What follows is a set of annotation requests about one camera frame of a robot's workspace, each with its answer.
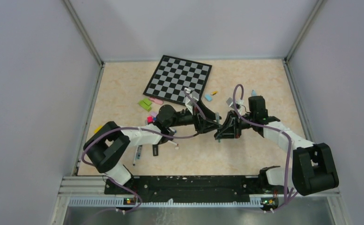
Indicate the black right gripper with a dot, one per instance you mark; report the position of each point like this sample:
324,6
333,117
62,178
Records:
227,131

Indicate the black grey chessboard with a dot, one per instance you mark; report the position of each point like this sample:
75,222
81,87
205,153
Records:
172,75

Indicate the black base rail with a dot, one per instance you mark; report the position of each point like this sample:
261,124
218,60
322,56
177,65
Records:
235,183

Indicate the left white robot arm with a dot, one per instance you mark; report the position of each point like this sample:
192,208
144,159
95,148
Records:
106,147

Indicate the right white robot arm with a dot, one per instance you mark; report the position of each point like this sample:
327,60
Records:
309,166

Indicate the green ink clear pen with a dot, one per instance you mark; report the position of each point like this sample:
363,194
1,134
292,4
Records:
217,117

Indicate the black highlighter pink cap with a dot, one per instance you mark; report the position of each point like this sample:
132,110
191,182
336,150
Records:
150,119

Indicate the yellow highlighter cap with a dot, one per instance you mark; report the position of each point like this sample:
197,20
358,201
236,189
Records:
97,129

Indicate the light blue highlighter cap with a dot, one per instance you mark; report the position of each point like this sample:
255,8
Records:
208,98

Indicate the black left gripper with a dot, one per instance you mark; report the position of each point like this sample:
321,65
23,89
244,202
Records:
208,113

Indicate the black highlighter blue cap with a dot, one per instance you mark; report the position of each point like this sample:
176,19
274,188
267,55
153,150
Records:
155,150

